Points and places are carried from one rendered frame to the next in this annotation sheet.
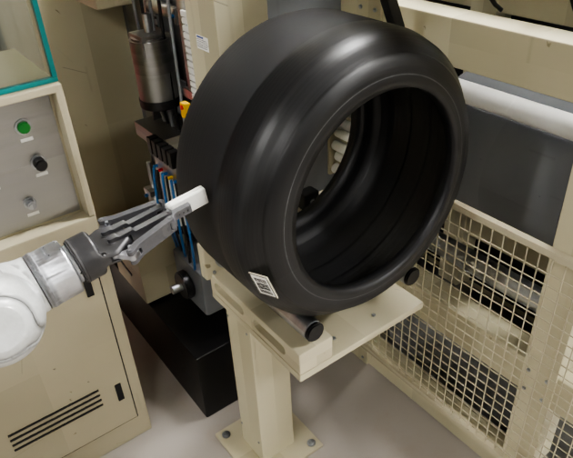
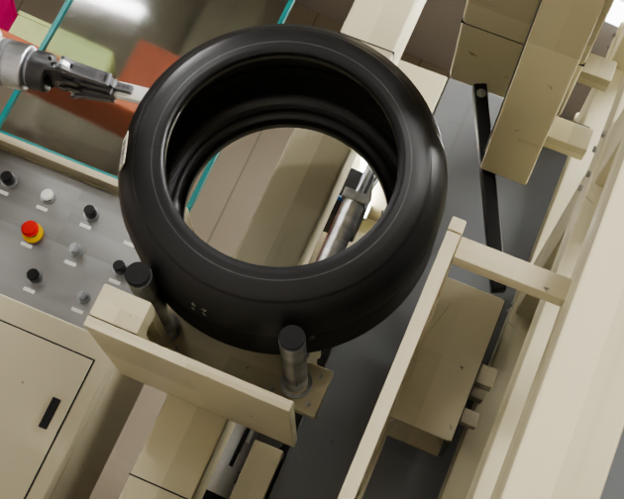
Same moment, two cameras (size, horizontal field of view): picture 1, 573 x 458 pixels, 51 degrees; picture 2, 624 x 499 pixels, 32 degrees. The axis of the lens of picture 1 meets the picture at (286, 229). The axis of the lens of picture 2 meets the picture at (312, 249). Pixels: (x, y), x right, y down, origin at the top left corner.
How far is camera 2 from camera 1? 1.92 m
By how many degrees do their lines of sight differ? 65
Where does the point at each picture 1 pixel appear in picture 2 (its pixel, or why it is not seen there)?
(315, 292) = (159, 194)
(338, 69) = (294, 27)
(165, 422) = not seen: outside the picture
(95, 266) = (38, 60)
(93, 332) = (6, 476)
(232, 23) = not seen: hidden behind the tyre
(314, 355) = (118, 303)
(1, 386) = not seen: outside the picture
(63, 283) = (12, 49)
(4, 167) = (93, 251)
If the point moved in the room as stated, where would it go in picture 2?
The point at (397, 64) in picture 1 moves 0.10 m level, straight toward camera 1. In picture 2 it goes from (349, 49) to (311, 14)
